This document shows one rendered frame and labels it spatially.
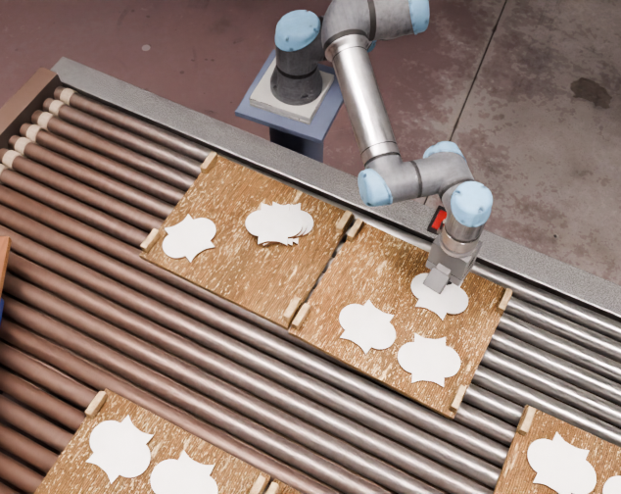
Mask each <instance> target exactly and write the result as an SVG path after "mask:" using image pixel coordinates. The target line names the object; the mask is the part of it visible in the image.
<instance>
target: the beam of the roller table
mask: <svg viewBox="0 0 621 494"><path fill-rule="evenodd" d="M50 71H52V72H55V73H57V74H58V76H59V78H60V80H61V83H62V85H63V87H64V88H70V89H72V90H75V91H77V92H78V93H79V94H81V95H83V96H86V97H88V98H90V99H93V100H95V101H97V102H100V103H102V104H105V105H107V106H109V107H112V108H114V109H116V110H119V111H121V112H123V113H126V114H128V115H131V116H133V117H134V118H137V119H139V120H141V121H144V122H146V123H148V124H152V125H155V126H157V127H159V128H162V129H164V130H166V131H169V132H171V133H174V134H176V135H178V136H181V137H183V138H185V139H188V140H190V141H192V142H195V143H197V144H200V145H202V146H204V147H207V148H209V149H211V150H214V151H216V152H218V153H220V154H222V155H225V156H227V157H229V158H232V159H234V160H236V161H239V162H241V163H243V164H246V165H248V166H251V167H253V168H255V169H258V170H260V171H262V172H265V173H268V174H271V175H273V176H276V177H278V178H280V179H283V180H285V181H287V182H290V183H292V184H294V185H297V186H299V187H302V188H304V189H305V190H308V191H310V192H312V193H315V194H317V195H320V196H322V197H324V198H327V199H329V200H331V201H334V202H336V203H338V204H341V205H343V206H346V207H348V208H350V209H353V210H355V211H357V212H360V213H362V214H364V215H367V216H369V217H372V218H374V219H376V220H379V221H381V222H384V223H386V224H388V225H391V226H393V227H396V228H398V229H400V230H403V231H405V232H407V233H410V234H412V235H414V236H417V237H419V238H422V239H424V240H426V241H429V242H431V243H433V241H434V240H435V238H436V237H437V236H438V235H436V234H434V233H431V232H429V231H427V227H428V225H429V223H430V222H431V220H432V218H433V216H434V214H435V212H436V210H435V209H433V208H430V207H428V206H425V205H423V204H421V203H418V202H416V201H413V200H406V201H402V202H398V203H393V204H391V205H388V206H387V205H385V206H379V207H368V206H366V205H365V204H364V203H363V201H362V200H361V197H360V194H359V188H358V178H357V177H356V176H353V175H351V174H349V173H345V172H342V171H340V170H337V169H335V168H333V167H330V166H328V165H325V164H323V163H321V162H319V161H316V160H314V159H312V158H309V157H307V156H304V155H302V154H299V153H297V152H295V151H292V150H290V149H287V148H285V147H282V146H280V145H278V144H275V143H273V142H270V141H268V140H265V139H263V138H261V137H258V136H256V135H253V134H252V133H249V132H247V131H245V130H242V129H240V128H237V127H235V126H232V125H230V124H227V123H224V122H221V121H219V120H216V119H214V118H211V117H209V116H207V115H204V114H202V113H199V112H197V111H194V110H192V109H190V108H187V107H185V106H182V105H180V104H177V103H175V102H173V101H170V100H168V99H166V98H164V97H161V96H159V95H156V94H154V93H152V92H149V91H147V90H144V89H142V88H139V87H137V86H135V85H132V84H130V83H127V82H125V81H122V80H120V79H118V78H115V77H113V76H110V75H108V74H104V73H102V72H99V71H97V70H94V69H92V68H89V67H87V66H85V65H83V64H81V63H78V62H76V61H73V60H71V59H68V58H66V57H62V58H61V59H60V60H59V61H58V63H57V64H56V65H55V66H54V67H53V68H52V69H51V70H50ZM479 240H480V241H482V242H483V243H482V246H481V248H480V251H479V253H478V255H477V258H476V261H475V262H477V263H480V264H482V265H484V266H487V267H489V268H492V269H494V270H496V271H499V272H502V273H505V274H507V275H509V276H512V277H514V278H517V279H519V280H521V281H524V282H526V283H528V284H531V285H533V286H535V287H538V288H540V289H543V290H545V291H546V292H549V293H551V294H553V295H556V296H558V297H560V298H563V299H565V300H568V301H570V302H572V303H575V304H577V305H579V306H582V307H584V308H586V309H589V310H591V311H594V312H596V313H598V314H601V315H603V316H605V317H608V318H610V319H613V320H615V321H619V322H621V285H618V284H616V283H614V282H611V281H609V280H606V279H604V278H601V277H599V276H597V275H594V274H592V273H589V272H585V271H583V270H581V269H578V268H576V267H573V266H571V265H568V264H566V263H563V262H561V261H559V260H557V259H555V258H552V257H550V256H547V255H545V254H543V253H540V252H538V251H535V250H533V249H530V248H528V247H526V246H523V245H521V244H518V243H516V242H513V241H511V240H509V239H506V238H504V237H501V236H499V235H496V234H494V233H492V232H490V231H488V230H485V229H483V231H482V234H481V236H480V239H479Z"/></svg>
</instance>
